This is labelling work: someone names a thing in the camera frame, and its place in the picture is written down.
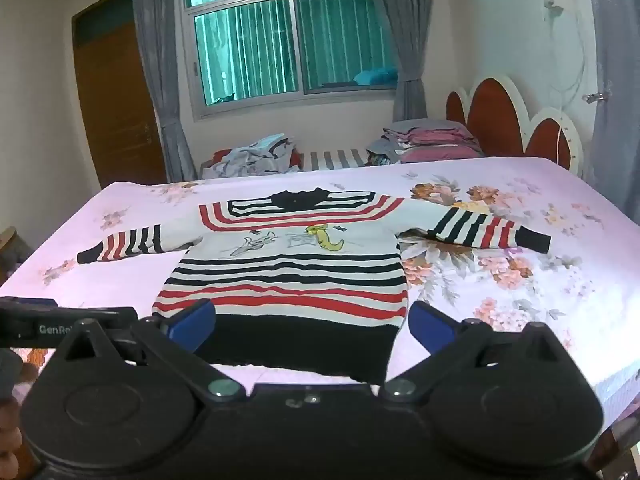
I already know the brown wooden furniture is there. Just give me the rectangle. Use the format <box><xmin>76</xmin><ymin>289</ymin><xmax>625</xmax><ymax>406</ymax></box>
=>
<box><xmin>0</xmin><ymin>227</ymin><xmax>31</xmax><ymax>286</ymax></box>

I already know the brown wooden door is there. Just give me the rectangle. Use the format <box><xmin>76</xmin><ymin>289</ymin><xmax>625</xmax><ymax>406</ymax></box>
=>
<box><xmin>71</xmin><ymin>0</ymin><xmax>168</xmax><ymax>191</ymax></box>

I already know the grey curtain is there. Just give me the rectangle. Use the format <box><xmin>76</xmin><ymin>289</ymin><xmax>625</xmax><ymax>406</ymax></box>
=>
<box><xmin>131</xmin><ymin>0</ymin><xmax>198</xmax><ymax>183</ymax></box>
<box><xmin>365</xmin><ymin>0</ymin><xmax>435</xmax><ymax>123</ymax></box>

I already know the grey hanging net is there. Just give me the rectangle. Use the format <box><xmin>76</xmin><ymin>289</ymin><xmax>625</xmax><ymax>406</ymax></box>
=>
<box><xmin>582</xmin><ymin>0</ymin><xmax>640</xmax><ymax>216</ymax></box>

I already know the sliding window with teal blinds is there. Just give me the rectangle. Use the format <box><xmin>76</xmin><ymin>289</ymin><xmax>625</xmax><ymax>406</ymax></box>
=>
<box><xmin>180</xmin><ymin>0</ymin><xmax>401</xmax><ymax>121</ymax></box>

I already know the scalloped red headboard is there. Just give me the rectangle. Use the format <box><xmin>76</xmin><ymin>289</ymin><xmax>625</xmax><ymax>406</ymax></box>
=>
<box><xmin>446</xmin><ymin>74</ymin><xmax>585</xmax><ymax>177</ymax></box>

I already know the white cable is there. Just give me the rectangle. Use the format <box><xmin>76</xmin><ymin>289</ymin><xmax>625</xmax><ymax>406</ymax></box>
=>
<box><xmin>550</xmin><ymin>7</ymin><xmax>590</xmax><ymax>111</ymax></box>

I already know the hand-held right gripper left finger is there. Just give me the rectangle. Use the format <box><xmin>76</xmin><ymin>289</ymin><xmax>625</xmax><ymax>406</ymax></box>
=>
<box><xmin>47</xmin><ymin>299</ymin><xmax>246</xmax><ymax>402</ymax></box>

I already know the stack of folded pink clothes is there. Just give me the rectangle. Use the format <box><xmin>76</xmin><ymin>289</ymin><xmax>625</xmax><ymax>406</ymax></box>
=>
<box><xmin>367</xmin><ymin>119</ymin><xmax>485</xmax><ymax>166</ymax></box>

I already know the teal cloth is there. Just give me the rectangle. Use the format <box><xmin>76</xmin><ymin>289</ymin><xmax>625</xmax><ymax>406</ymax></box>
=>
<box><xmin>352</xmin><ymin>66</ymin><xmax>398</xmax><ymax>86</ymax></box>

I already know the pink floral bed sheet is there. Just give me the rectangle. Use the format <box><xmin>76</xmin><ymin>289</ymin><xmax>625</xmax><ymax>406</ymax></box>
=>
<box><xmin>0</xmin><ymin>157</ymin><xmax>640</xmax><ymax>431</ymax></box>

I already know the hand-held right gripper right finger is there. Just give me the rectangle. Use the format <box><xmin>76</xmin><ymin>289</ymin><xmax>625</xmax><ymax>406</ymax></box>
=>
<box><xmin>382</xmin><ymin>301</ymin><xmax>576</xmax><ymax>402</ymax></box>

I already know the striped knit sweater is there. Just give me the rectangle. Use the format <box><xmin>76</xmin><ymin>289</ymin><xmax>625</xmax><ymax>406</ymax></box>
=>
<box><xmin>77</xmin><ymin>187</ymin><xmax>552</xmax><ymax>385</ymax></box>

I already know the striped white grey pillow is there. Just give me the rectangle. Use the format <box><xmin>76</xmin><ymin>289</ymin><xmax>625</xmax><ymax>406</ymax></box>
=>
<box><xmin>300</xmin><ymin>149</ymin><xmax>373</xmax><ymax>173</ymax></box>

